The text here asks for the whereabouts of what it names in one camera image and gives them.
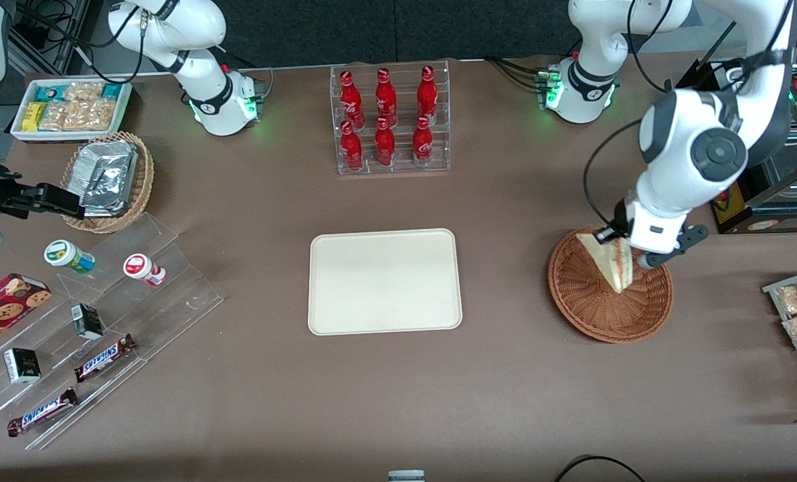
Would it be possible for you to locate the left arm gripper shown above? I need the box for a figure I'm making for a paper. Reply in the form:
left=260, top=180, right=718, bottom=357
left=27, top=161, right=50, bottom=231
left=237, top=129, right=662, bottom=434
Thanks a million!
left=594, top=194, right=692, bottom=254

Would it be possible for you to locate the triangular sandwich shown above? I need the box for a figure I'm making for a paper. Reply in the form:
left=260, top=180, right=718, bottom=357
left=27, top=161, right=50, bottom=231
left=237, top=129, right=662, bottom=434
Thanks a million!
left=575, top=230, right=634, bottom=294

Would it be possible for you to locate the brown wicker basket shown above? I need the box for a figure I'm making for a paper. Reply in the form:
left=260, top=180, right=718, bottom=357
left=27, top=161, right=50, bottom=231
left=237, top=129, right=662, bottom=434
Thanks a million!
left=547, top=228, right=675, bottom=345

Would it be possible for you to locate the light wicker basket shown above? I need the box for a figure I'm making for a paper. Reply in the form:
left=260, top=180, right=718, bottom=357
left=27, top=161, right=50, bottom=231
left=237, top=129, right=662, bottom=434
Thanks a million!
left=60, top=131, right=155, bottom=234

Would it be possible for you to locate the beige plastic tray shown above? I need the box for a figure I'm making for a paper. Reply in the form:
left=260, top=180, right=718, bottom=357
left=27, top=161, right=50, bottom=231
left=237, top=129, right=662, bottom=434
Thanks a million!
left=308, top=228, right=464, bottom=336

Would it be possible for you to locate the green lidded cup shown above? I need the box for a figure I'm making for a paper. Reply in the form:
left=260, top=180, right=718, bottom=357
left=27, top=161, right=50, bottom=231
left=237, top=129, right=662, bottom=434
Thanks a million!
left=43, top=239, right=96, bottom=275

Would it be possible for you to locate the foil wrapped package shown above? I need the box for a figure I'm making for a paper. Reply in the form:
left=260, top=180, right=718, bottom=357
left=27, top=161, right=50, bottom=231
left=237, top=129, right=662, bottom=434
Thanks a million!
left=80, top=157, right=135, bottom=216
left=77, top=140, right=139, bottom=176

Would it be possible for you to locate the white snack bin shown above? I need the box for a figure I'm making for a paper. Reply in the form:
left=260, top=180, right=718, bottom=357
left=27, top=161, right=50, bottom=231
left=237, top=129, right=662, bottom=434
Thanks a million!
left=10, top=78, right=134, bottom=143

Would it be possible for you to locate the yellow snack bar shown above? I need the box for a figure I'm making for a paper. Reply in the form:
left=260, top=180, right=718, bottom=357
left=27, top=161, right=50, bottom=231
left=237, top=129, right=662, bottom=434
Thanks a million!
left=22, top=102, right=48, bottom=133

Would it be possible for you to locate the clear cracker bag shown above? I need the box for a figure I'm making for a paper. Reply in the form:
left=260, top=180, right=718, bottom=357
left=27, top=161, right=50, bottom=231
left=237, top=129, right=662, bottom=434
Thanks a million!
left=62, top=81, right=106, bottom=102
left=80, top=98, right=118, bottom=132
left=39, top=100, right=84, bottom=131

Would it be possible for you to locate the red lidded cup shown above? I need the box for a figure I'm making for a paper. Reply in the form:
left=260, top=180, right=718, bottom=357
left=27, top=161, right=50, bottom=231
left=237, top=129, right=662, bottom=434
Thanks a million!
left=123, top=253, right=167, bottom=287

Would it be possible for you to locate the red tartan cookie box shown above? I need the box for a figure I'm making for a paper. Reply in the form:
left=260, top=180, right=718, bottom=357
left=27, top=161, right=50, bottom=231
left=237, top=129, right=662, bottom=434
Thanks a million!
left=0, top=272, right=53, bottom=357

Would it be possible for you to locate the small black carton box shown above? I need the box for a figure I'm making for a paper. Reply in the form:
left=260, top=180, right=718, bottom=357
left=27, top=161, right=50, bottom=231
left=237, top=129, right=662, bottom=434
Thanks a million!
left=71, top=303, right=105, bottom=341
left=3, top=347, right=42, bottom=385

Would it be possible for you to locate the clear acrylic step stand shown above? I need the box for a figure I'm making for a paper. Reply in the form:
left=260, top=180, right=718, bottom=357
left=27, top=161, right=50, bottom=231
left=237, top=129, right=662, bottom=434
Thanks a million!
left=0, top=212, right=226, bottom=451

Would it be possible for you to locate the dark equipment rack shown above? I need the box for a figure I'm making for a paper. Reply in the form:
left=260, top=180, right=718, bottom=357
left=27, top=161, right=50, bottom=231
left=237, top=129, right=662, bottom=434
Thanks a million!
left=7, top=0, right=108, bottom=74

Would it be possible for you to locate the grey snack rack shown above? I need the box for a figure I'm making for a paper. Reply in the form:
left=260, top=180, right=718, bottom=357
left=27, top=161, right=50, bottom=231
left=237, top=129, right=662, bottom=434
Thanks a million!
left=762, top=266, right=797, bottom=410

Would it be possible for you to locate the Snickers chocolate bar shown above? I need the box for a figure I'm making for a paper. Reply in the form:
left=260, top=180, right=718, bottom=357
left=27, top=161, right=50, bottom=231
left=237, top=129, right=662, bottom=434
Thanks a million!
left=7, top=387, right=80, bottom=438
left=74, top=333, right=137, bottom=384

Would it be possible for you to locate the black glass display case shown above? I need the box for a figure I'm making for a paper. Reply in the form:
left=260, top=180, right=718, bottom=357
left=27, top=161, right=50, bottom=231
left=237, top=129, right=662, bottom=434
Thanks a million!
left=713, top=100, right=797, bottom=235

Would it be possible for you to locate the black controller box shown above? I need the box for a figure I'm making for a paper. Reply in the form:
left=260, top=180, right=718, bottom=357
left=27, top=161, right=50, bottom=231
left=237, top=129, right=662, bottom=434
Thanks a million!
left=676, top=59, right=740, bottom=91

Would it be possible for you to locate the red cola bottle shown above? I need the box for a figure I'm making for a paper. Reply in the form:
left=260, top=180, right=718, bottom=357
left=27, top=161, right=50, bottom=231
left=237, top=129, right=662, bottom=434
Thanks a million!
left=340, top=120, right=364, bottom=172
left=340, top=70, right=365, bottom=129
left=375, top=68, right=397, bottom=125
left=412, top=116, right=434, bottom=168
left=417, top=65, right=438, bottom=121
left=374, top=118, right=396, bottom=168

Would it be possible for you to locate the clear acrylic bottle rack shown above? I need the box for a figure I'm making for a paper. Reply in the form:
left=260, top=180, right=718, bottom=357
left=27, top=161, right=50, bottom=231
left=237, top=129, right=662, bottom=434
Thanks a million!
left=330, top=60, right=452, bottom=176

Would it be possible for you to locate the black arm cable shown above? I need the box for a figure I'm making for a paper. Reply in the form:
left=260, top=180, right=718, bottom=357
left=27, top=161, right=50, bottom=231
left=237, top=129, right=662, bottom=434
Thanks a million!
left=584, top=119, right=643, bottom=232

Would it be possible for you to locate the black base cable bundle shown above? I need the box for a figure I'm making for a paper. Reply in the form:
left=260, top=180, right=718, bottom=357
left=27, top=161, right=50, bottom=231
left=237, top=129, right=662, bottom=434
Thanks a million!
left=485, top=57, right=549, bottom=91

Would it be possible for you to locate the black floor cable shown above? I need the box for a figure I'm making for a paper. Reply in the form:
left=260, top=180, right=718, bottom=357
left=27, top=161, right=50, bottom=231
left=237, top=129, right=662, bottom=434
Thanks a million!
left=554, top=455, right=646, bottom=482

